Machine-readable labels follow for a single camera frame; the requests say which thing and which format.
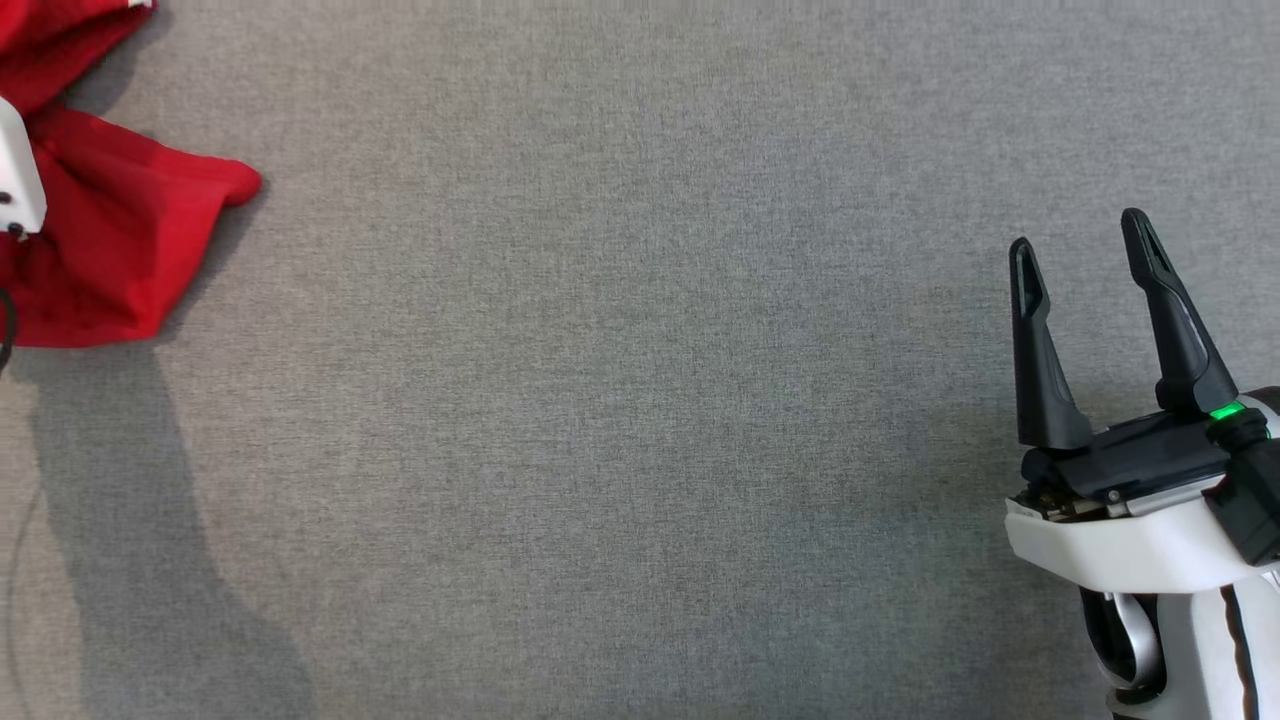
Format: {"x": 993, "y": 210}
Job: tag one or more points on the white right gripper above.
{"x": 1120, "y": 540}

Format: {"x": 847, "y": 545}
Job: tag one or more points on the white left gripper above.
{"x": 22, "y": 180}

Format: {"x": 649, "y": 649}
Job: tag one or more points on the red garment with white stripes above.
{"x": 110, "y": 230}

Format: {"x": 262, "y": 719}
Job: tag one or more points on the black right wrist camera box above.
{"x": 1250, "y": 500}

